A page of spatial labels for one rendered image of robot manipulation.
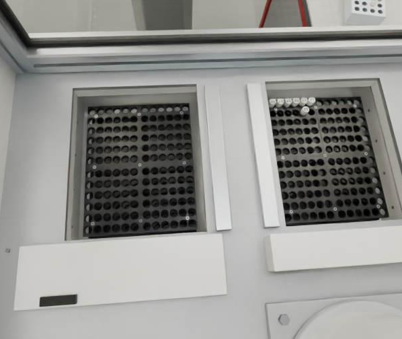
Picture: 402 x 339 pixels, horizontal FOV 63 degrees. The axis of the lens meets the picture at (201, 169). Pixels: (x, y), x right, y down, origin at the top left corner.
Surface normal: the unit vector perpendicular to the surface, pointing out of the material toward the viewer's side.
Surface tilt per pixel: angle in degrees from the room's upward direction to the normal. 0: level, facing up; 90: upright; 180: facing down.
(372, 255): 0
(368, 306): 0
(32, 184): 0
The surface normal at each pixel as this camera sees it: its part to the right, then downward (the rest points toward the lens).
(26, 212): 0.05, -0.30
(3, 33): 0.07, 0.95
